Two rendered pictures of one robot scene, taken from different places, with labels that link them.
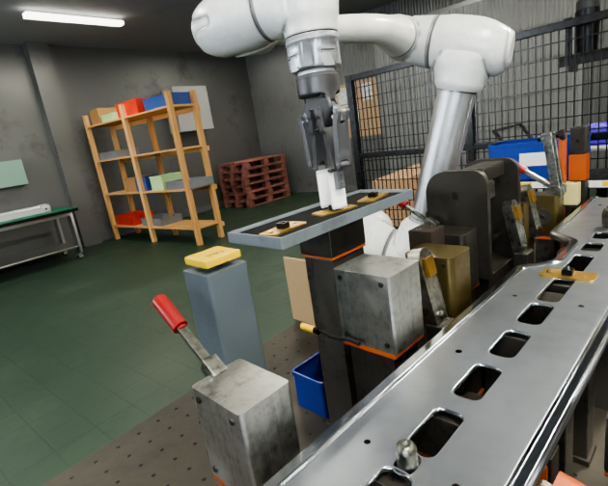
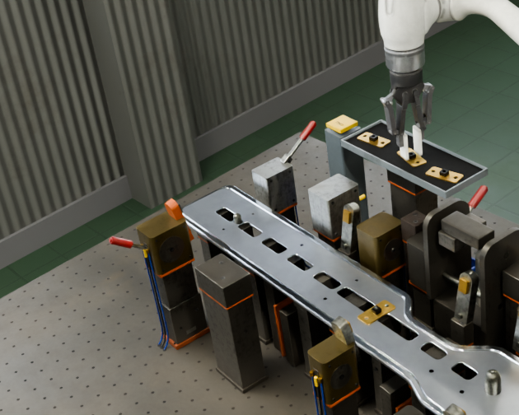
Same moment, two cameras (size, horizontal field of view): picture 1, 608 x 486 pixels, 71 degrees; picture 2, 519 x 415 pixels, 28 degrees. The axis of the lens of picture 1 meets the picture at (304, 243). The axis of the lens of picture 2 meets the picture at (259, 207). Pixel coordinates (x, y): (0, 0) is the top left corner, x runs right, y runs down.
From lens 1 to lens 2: 2.64 m
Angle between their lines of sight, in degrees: 92
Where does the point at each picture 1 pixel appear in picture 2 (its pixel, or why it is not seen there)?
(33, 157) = not seen: outside the picture
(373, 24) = not seen: outside the picture
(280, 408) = (263, 184)
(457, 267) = (361, 236)
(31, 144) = not seen: outside the picture
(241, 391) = (265, 169)
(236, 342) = (334, 169)
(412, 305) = (322, 216)
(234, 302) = (334, 150)
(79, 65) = not seen: outside the picture
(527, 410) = (248, 252)
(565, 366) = (270, 271)
